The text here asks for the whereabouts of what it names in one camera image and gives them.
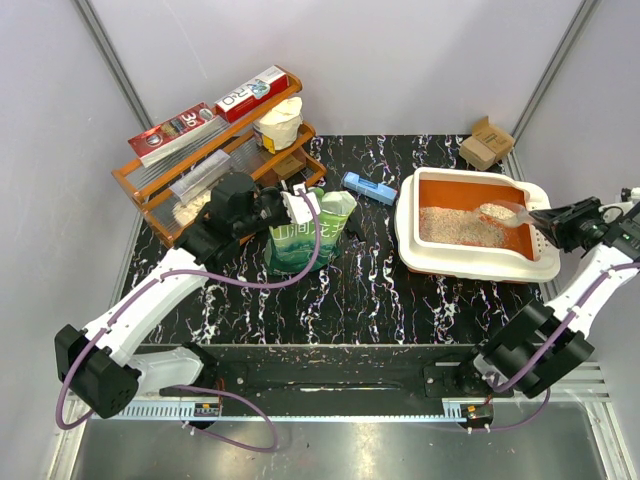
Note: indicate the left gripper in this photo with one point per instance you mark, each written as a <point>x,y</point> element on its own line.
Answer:
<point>276,192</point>

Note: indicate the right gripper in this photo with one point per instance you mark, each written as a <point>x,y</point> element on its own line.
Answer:
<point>558,223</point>

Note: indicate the clear plastic scoop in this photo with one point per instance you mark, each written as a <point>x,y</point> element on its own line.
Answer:
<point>509,214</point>

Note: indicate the green litter bag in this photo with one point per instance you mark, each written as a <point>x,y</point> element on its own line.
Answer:
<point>291,246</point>

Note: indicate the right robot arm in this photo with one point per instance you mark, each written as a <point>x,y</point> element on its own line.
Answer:
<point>544,342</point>

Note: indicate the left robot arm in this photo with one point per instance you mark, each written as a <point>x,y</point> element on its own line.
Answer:
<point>100,363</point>

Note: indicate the clear plastic box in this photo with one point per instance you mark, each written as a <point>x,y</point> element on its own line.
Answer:
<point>202,175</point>

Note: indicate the brown cardboard box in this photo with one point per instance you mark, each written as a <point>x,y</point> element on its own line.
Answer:
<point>487,145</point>

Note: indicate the litter granules in box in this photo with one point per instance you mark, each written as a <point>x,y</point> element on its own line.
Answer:
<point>458,227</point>

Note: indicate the white orange litter box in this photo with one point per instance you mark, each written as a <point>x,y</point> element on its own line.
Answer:
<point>525,258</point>

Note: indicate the blue carton box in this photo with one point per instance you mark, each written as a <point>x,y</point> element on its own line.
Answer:
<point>376,191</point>

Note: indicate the red white toothpaste box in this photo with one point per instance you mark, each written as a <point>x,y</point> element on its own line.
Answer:
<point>244,98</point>

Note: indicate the red silver toothpaste box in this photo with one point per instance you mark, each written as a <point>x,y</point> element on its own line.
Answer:
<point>173,134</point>

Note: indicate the brown scouring pad pack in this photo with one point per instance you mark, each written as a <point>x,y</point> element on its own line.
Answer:
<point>290,165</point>

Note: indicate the orange wooden shelf rack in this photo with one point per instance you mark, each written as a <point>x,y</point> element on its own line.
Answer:
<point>149,188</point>

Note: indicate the white paper bag upper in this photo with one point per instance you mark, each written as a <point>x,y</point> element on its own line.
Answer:
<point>278,128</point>

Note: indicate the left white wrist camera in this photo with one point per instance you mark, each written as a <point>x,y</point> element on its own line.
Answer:
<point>300,204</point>

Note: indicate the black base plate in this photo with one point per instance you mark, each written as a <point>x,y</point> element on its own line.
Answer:
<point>350,375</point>

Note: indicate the aluminium rail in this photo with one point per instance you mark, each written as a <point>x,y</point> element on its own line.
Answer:
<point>418,399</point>

